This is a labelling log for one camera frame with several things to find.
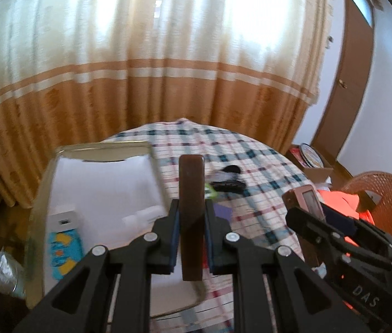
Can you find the cardboard box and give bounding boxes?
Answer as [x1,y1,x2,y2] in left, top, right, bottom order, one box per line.
[288,144,335,183]

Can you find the gold box with white lining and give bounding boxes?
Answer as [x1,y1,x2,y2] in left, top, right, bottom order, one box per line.
[26,141,210,320]

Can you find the teal toy block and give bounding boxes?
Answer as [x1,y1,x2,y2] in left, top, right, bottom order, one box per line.
[48,229,85,280]

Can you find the brown wicker chair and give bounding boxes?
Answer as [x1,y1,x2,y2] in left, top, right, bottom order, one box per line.
[340,171,392,216]

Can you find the plaid tablecloth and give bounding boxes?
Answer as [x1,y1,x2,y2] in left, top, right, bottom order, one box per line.
[101,118,321,333]

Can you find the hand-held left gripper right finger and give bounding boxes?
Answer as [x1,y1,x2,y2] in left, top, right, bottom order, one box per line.
[205,201,356,333]

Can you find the small white box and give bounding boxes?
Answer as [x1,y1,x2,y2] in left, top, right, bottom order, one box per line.
[50,211,80,233]

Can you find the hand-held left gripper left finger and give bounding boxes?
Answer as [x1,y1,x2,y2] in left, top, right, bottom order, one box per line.
[12,199,181,333]

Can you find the small purple box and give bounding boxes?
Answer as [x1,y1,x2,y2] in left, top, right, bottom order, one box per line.
[214,204,233,223]

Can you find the cream and orange curtain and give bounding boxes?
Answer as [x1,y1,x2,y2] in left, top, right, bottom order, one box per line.
[0,0,335,209]

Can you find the brown wooden door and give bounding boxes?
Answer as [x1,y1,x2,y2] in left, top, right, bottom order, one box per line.
[312,0,375,163]

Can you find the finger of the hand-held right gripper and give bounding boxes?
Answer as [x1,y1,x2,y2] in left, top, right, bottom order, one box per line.
[285,207,392,272]
[321,203,392,250]

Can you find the pink box with string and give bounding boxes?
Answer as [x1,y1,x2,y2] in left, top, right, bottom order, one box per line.
[282,187,326,269]

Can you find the clear plastic bottle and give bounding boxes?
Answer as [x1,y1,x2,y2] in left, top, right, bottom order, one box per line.
[0,246,27,299]

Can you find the black hair claw clip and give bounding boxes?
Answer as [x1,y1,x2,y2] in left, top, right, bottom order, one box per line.
[210,165,247,192]

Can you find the long dark brown box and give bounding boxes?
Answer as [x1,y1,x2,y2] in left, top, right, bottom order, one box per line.
[179,154,205,281]

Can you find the orange cloth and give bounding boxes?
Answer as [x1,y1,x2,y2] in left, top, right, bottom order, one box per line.
[317,189,378,250]

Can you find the round cookie tin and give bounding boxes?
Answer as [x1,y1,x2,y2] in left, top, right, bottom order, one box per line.
[299,143,325,168]

